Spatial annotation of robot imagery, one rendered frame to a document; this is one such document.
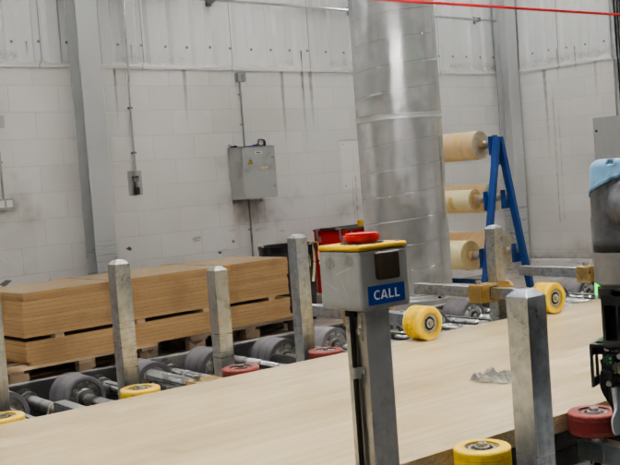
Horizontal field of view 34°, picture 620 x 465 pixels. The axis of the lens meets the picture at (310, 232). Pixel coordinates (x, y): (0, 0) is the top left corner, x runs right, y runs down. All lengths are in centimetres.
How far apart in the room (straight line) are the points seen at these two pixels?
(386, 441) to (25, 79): 782
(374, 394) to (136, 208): 813
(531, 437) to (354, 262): 37
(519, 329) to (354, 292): 29
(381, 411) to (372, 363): 5
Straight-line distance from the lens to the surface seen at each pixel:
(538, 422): 130
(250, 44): 1012
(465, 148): 872
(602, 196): 123
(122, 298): 214
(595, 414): 161
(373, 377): 110
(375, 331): 109
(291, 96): 1032
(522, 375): 129
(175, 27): 961
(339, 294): 109
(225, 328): 227
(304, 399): 184
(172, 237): 938
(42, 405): 250
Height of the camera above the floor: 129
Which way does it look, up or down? 3 degrees down
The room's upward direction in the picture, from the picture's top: 4 degrees counter-clockwise
